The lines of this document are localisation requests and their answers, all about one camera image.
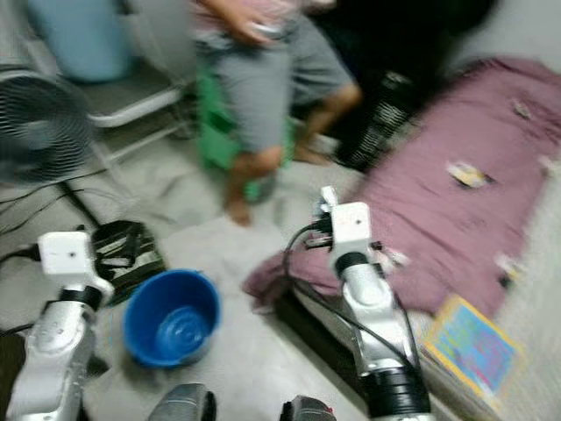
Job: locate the grey floor fan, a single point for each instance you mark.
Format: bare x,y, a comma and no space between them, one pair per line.
44,127

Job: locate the blue plastic bucket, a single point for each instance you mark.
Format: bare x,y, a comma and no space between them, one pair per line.
171,320

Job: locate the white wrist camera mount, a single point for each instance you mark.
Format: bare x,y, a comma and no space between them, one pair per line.
68,256
351,226

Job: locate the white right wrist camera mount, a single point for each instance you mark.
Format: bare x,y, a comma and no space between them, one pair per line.
351,226

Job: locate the silver right robot leg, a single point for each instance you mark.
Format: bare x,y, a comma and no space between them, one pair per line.
308,410

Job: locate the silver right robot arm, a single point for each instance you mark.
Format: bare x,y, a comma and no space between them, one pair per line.
381,324

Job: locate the silver left robot leg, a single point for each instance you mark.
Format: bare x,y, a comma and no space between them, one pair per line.
182,403

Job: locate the white quilted mattress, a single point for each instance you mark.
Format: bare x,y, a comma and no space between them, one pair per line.
543,351

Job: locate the colourful children's book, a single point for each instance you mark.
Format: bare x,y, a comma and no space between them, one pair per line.
473,346

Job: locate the person in grey shorts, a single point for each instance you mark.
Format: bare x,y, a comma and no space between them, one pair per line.
263,79

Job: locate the silver robot leg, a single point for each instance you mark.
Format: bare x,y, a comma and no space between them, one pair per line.
308,410
182,403

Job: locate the dark bed base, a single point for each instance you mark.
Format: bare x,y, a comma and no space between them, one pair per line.
316,360

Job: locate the grey metal frame chair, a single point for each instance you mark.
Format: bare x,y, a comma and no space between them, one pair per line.
131,96

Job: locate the black mesh basket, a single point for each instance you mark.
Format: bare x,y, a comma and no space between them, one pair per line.
381,118

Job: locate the green plastic stool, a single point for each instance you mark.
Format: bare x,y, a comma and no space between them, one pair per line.
215,132

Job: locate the purple duck print blanket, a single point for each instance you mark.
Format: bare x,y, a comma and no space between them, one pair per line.
456,132

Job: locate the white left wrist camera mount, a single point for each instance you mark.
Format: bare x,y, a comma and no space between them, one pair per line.
68,256

